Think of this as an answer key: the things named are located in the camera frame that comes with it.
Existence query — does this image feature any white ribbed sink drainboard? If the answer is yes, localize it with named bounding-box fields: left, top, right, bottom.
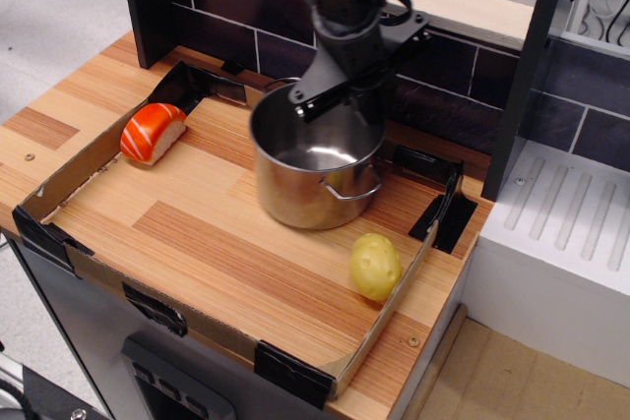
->
left=481, top=142, right=629, bottom=294

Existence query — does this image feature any yellow potato toy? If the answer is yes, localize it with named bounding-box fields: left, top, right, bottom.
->
left=348, top=233, right=402, bottom=302

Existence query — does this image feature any black control panel with buttons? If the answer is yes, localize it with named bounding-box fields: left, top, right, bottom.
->
left=121, top=337, right=237, bottom=420

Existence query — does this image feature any salmon nigiri sushi toy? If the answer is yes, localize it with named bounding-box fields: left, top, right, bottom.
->
left=119, top=102, right=187, bottom=166

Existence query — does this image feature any dark grey vertical post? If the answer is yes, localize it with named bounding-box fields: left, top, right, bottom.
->
left=482, top=0, right=572, bottom=201

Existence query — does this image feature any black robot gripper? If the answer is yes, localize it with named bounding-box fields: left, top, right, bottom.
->
left=288, top=8, right=428, bottom=136

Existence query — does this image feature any stainless steel pot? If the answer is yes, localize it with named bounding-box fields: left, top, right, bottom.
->
left=249, top=86, right=385, bottom=230

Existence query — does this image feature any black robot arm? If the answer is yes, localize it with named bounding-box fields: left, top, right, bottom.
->
left=288, top=0, right=428, bottom=124

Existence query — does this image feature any cardboard fence with black tape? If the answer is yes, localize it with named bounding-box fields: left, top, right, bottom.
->
left=1, top=59, right=491, bottom=419

